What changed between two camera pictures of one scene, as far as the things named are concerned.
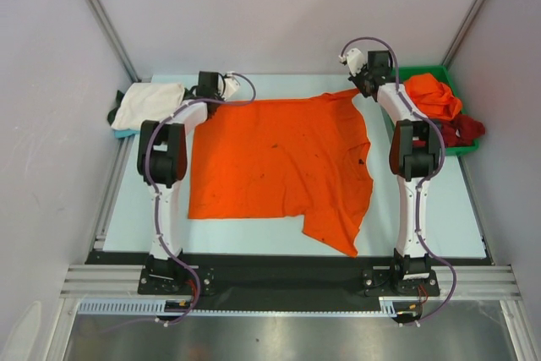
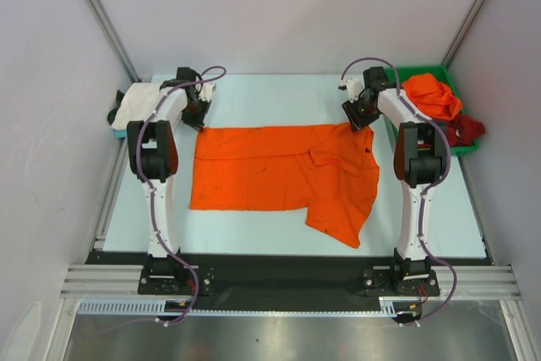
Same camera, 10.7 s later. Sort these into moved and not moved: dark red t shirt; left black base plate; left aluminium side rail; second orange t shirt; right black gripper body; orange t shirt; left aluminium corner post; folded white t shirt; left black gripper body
Moved: right black gripper body; left black gripper body; orange t shirt
Not moved: left aluminium corner post; left black base plate; folded white t shirt; second orange t shirt; dark red t shirt; left aluminium side rail
